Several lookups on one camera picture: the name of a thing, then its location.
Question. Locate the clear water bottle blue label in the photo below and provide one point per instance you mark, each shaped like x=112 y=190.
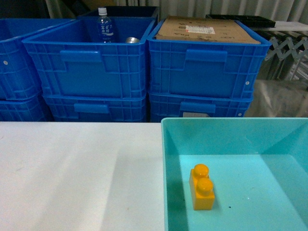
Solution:
x=105 y=27

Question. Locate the blue crate top left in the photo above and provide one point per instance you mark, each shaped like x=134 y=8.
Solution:
x=19 y=79

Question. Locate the blue crate top middle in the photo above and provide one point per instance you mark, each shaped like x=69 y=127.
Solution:
x=70 y=63

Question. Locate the blue crate lower middle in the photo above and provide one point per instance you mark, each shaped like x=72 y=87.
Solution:
x=92 y=109

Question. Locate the blue crate lower right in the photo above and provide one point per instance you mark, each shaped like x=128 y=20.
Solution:
x=171 y=105

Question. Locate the yellow toy building block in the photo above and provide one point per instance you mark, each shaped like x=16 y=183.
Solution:
x=202 y=188

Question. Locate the teal plastic bin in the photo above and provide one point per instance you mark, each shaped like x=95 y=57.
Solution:
x=259 y=168

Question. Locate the expandable roller conveyor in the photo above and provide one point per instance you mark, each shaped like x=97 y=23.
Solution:
x=286 y=55

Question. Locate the blue crate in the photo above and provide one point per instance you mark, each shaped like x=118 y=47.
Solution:
x=34 y=109
x=171 y=105
x=70 y=63
x=205 y=69
x=19 y=79
x=92 y=109

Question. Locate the black plastic tray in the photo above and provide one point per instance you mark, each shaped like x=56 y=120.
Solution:
x=247 y=20

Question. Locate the blue crate top right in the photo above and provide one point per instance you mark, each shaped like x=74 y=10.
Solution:
x=205 y=69

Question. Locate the silver metal can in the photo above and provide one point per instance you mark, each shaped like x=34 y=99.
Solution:
x=132 y=40

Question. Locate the blue crate lower left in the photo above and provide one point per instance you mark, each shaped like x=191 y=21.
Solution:
x=34 y=109

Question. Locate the brown cardboard sheet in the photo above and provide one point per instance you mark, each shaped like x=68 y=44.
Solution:
x=203 y=30

